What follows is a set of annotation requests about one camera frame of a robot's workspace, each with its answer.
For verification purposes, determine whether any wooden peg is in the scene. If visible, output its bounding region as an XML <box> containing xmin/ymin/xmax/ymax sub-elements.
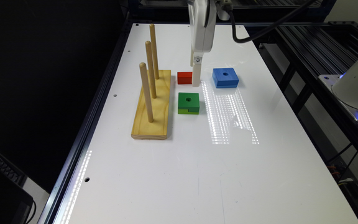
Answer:
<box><xmin>145</xmin><ymin>40</ymin><xmax>157</xmax><ymax>99</ymax></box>
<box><xmin>139</xmin><ymin>62</ymin><xmax>154</xmax><ymax>123</ymax></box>
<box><xmin>149</xmin><ymin>24</ymin><xmax>159</xmax><ymax>80</ymax></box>

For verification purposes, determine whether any front wooden peg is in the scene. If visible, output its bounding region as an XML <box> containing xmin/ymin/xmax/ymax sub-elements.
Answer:
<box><xmin>139</xmin><ymin>62</ymin><xmax>154</xmax><ymax>123</ymax></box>

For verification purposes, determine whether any wooden peg base board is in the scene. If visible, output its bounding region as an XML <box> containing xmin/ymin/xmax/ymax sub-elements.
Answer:
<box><xmin>131</xmin><ymin>70</ymin><xmax>171</xmax><ymax>140</ymax></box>

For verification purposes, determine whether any blue block with hole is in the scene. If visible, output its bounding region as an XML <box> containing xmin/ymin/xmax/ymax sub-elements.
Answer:
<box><xmin>213</xmin><ymin>68</ymin><xmax>239</xmax><ymax>88</ymax></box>

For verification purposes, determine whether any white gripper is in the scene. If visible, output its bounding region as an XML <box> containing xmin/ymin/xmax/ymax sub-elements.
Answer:
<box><xmin>188</xmin><ymin>0</ymin><xmax>216</xmax><ymax>87</ymax></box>

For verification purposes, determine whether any green block with hole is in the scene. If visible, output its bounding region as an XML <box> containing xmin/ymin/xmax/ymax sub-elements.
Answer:
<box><xmin>178</xmin><ymin>93</ymin><xmax>200</xmax><ymax>114</ymax></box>

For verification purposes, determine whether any rear wooden peg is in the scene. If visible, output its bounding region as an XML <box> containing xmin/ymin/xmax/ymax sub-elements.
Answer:
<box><xmin>149</xmin><ymin>24</ymin><xmax>159</xmax><ymax>80</ymax></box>

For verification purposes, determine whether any middle wooden peg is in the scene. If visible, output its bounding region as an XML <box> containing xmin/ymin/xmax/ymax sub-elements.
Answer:
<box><xmin>145</xmin><ymin>40</ymin><xmax>157</xmax><ymax>99</ymax></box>

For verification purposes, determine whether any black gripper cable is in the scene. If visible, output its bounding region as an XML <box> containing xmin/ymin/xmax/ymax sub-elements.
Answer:
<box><xmin>222</xmin><ymin>0</ymin><xmax>318</xmax><ymax>44</ymax></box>

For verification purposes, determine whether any red rectangular block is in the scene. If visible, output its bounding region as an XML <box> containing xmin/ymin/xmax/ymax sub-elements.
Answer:
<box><xmin>177</xmin><ymin>72</ymin><xmax>193</xmax><ymax>85</ymax></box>

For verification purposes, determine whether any black monitor corner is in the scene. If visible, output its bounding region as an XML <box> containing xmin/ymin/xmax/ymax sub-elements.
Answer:
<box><xmin>0</xmin><ymin>171</ymin><xmax>32</xmax><ymax>224</ymax></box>

